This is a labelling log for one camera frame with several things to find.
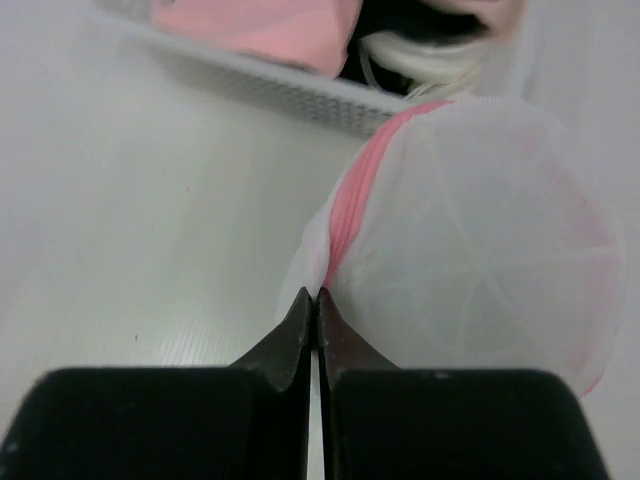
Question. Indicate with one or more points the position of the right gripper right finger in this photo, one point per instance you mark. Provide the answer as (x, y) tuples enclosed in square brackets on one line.
[(380, 421)]

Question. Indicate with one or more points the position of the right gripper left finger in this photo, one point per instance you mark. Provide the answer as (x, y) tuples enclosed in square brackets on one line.
[(247, 420)]

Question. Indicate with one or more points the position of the white mesh laundry bag pink zipper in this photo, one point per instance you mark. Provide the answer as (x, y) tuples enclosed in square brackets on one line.
[(467, 234)]

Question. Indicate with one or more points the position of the white bra in basket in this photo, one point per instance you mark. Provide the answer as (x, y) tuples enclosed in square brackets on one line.
[(422, 71)]

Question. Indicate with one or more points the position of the pink bra in basket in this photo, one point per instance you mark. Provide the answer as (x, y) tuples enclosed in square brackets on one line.
[(312, 35)]

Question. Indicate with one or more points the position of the dark red black bra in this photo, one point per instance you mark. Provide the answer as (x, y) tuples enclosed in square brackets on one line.
[(420, 21)]

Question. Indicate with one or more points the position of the white plastic perforated basket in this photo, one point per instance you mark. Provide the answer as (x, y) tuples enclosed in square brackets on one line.
[(342, 105)]

